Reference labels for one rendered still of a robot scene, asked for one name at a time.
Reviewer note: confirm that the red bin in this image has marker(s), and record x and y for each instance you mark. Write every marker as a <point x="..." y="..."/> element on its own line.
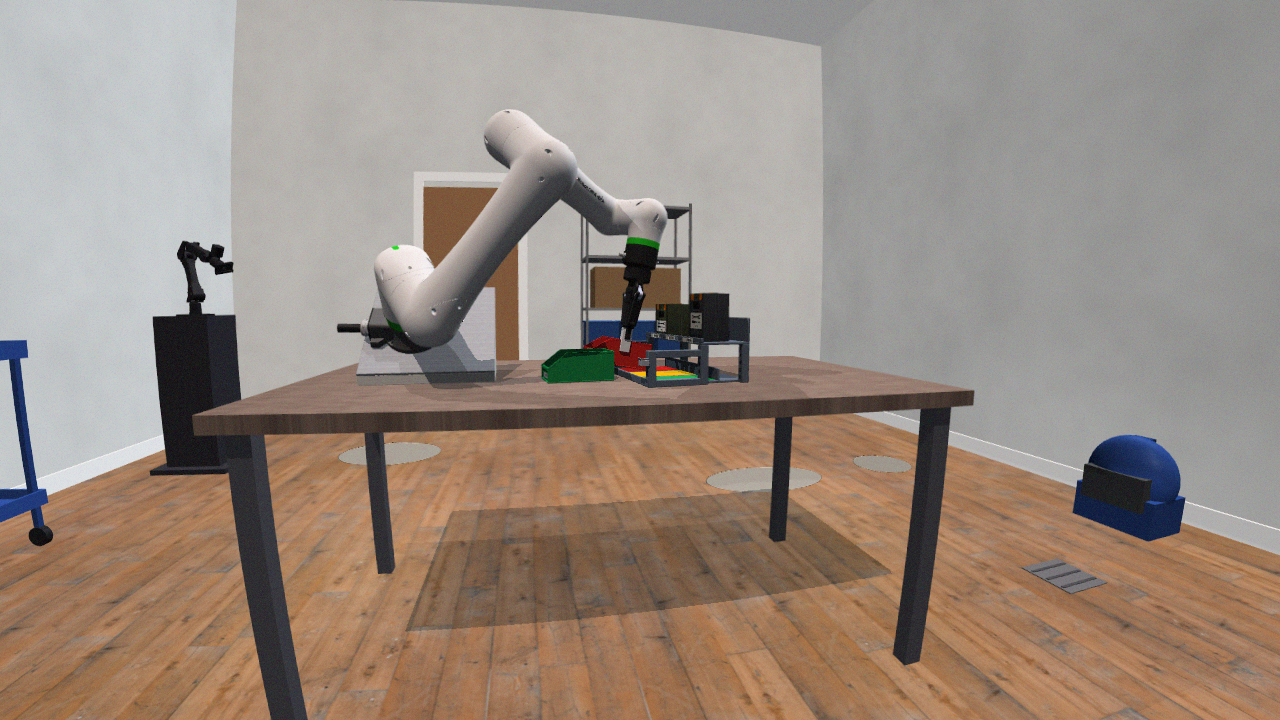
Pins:
<point x="621" y="358"/>

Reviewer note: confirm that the green bin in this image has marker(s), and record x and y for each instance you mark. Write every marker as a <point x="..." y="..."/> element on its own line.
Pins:
<point x="579" y="365"/>

